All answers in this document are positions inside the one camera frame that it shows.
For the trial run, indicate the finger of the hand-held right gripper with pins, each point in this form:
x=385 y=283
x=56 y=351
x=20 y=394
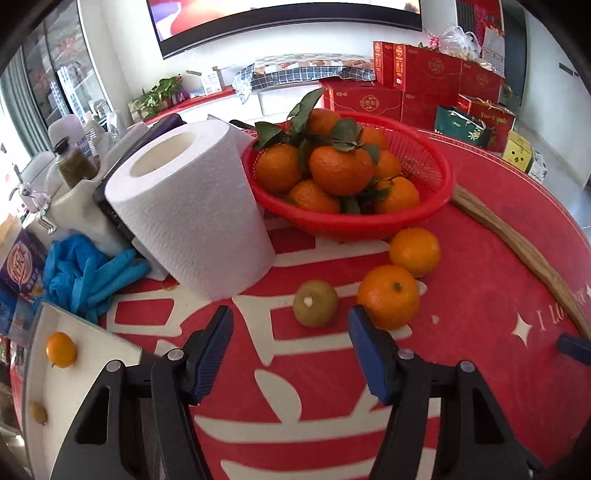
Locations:
x=577 y=348

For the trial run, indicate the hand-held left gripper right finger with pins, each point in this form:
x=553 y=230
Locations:
x=369 y=355

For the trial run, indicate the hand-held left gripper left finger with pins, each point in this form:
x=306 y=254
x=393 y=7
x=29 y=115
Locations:
x=212 y=353

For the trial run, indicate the green round fruit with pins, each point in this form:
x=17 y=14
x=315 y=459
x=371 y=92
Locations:
x=316 y=302

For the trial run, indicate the red plastic mesh basket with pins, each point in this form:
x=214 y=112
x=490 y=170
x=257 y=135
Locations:
x=351 y=226

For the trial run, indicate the round orange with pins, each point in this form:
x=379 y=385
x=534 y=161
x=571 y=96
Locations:
x=388 y=297
x=414 y=251

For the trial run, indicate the long curved wooden stick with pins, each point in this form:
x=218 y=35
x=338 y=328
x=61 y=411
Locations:
x=531 y=257

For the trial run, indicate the white paper towel roll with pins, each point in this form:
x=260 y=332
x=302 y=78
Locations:
x=194 y=221

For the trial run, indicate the small yellow-orange berry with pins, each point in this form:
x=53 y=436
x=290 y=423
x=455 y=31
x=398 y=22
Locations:
x=38 y=412
x=61 y=350

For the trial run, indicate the blue rubber gloves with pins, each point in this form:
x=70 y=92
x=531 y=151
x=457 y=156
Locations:
x=78 y=272

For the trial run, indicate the white rectangular tray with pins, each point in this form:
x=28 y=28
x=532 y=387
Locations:
x=51 y=392

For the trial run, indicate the white printed carton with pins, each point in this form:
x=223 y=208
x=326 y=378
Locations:
x=538 y=166

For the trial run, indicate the pile of leafy mandarins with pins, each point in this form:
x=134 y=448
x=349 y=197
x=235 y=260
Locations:
x=341 y=168

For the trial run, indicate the yellow carton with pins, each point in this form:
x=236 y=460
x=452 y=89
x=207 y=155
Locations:
x=517 y=152

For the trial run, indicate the blue printed snack box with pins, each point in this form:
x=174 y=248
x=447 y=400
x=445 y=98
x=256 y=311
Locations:
x=21 y=263

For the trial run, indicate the bottle with green contents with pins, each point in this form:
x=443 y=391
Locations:
x=78 y=166

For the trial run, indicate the green gift bag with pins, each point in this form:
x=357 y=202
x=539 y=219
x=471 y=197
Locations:
x=461 y=127

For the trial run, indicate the red gift box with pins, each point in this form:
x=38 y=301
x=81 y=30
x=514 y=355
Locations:
x=482 y=81
x=383 y=62
x=425 y=110
x=431 y=69
x=364 y=101

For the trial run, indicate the white jar with metal tap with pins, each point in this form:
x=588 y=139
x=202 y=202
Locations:
x=37 y=170

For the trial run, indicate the white plastic bottle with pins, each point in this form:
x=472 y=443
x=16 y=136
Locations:
x=69 y=129

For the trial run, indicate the green potted plant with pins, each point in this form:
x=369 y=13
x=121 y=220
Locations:
x=159 y=92

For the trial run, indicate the small white carton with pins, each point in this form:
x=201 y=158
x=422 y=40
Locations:
x=210 y=82

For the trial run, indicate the checked cloth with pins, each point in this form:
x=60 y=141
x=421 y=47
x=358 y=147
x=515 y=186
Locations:
x=286 y=76

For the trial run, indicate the grey-green curtain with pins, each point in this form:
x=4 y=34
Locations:
x=14 y=101

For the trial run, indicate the glass door cabinet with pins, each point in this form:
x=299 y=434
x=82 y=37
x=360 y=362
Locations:
x=60 y=69

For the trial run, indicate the clear plastic bag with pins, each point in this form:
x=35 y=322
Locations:
x=457 y=41

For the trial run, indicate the wall calendar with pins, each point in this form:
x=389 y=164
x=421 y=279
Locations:
x=494 y=50

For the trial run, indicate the wall television screen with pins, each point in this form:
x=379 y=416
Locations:
x=277 y=18

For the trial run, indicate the red wall hanging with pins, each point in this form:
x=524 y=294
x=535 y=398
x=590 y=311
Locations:
x=480 y=14

